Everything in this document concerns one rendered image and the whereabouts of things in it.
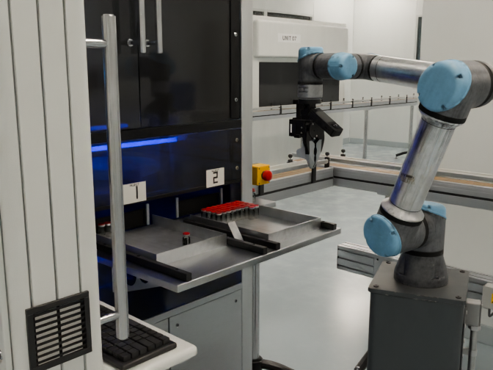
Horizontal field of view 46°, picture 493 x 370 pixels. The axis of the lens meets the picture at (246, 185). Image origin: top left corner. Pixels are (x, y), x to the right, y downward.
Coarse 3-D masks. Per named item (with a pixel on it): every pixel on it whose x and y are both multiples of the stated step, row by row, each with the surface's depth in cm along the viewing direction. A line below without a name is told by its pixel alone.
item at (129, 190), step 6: (126, 186) 174; (132, 186) 176; (138, 186) 177; (144, 186) 179; (126, 192) 174; (132, 192) 176; (138, 192) 178; (144, 192) 179; (126, 198) 175; (132, 198) 176; (138, 198) 178; (144, 198) 180
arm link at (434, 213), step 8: (424, 208) 160; (432, 208) 160; (440, 208) 161; (424, 216) 159; (432, 216) 160; (440, 216) 161; (424, 224) 158; (432, 224) 160; (440, 224) 162; (432, 232) 160; (440, 232) 162; (424, 240) 158; (432, 240) 161; (440, 240) 163; (424, 248) 162; (432, 248) 162; (440, 248) 163
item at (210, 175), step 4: (220, 168) 202; (208, 172) 198; (212, 172) 200; (220, 172) 203; (208, 176) 199; (212, 176) 200; (220, 176) 203; (208, 180) 199; (212, 180) 200; (216, 180) 202; (220, 180) 203; (208, 184) 199; (212, 184) 201; (216, 184) 202; (220, 184) 203
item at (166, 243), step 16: (160, 224) 191; (176, 224) 185; (96, 240) 171; (128, 240) 176; (144, 240) 176; (160, 240) 176; (176, 240) 176; (192, 240) 176; (208, 240) 166; (224, 240) 171; (144, 256) 156; (160, 256) 153; (176, 256) 157
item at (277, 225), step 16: (272, 208) 202; (208, 224) 188; (224, 224) 182; (240, 224) 194; (256, 224) 194; (272, 224) 194; (288, 224) 194; (304, 224) 183; (320, 224) 190; (272, 240) 172
